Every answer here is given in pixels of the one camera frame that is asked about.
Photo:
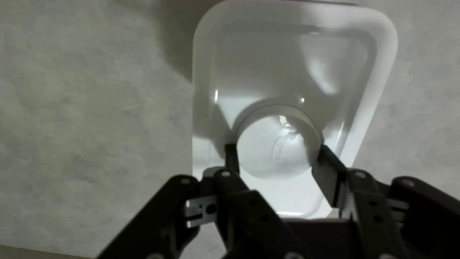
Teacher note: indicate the white container lid with knob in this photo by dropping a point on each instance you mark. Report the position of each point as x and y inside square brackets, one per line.
[287, 62]

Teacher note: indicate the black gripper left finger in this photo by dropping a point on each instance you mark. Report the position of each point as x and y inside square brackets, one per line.
[230, 220]

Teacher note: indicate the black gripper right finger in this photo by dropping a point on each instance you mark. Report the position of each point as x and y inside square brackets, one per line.
[397, 216]

